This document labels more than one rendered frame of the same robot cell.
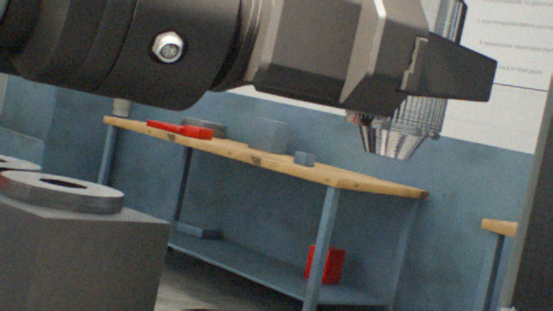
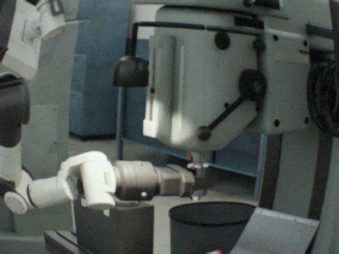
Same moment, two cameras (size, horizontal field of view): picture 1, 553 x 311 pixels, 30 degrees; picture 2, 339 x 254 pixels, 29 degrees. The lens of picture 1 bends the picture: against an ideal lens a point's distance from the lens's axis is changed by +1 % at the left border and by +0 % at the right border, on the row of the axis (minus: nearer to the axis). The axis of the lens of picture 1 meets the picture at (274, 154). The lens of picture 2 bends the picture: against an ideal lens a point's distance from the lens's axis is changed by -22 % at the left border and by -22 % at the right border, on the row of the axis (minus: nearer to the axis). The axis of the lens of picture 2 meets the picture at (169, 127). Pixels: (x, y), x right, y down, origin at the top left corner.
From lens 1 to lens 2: 1.30 m
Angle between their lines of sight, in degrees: 8
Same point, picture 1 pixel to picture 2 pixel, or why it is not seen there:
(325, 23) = (173, 184)
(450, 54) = (203, 180)
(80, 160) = (104, 100)
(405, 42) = (190, 185)
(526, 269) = (262, 196)
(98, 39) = (131, 195)
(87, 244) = (132, 215)
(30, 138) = (74, 92)
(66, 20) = (125, 193)
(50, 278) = (125, 223)
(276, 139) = not seen: hidden behind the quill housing
